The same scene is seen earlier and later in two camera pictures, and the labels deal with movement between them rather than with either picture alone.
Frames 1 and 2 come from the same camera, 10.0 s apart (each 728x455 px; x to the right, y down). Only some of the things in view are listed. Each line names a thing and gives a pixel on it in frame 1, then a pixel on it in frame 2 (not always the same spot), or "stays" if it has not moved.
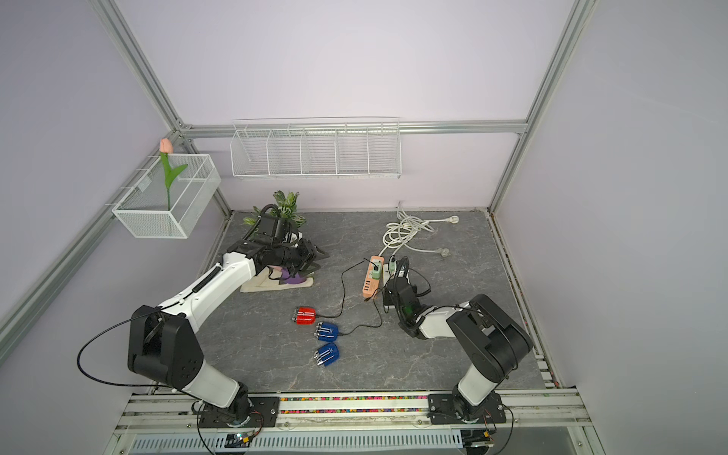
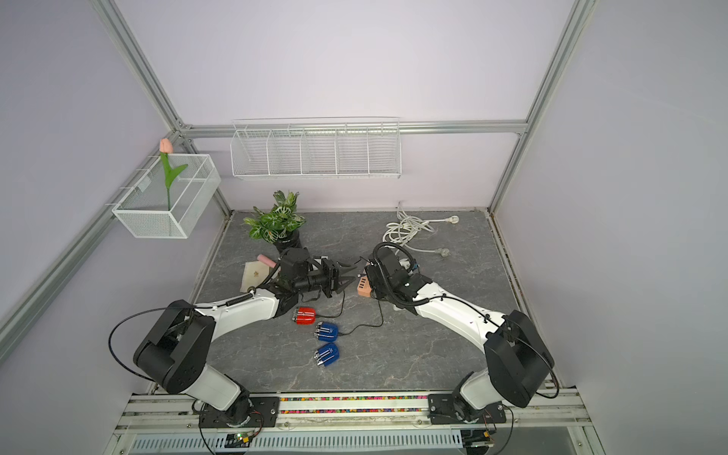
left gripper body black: (295, 259) -> (321, 279)
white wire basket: (143, 209) stays
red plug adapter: (304, 316) stays
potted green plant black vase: (285, 214) stays
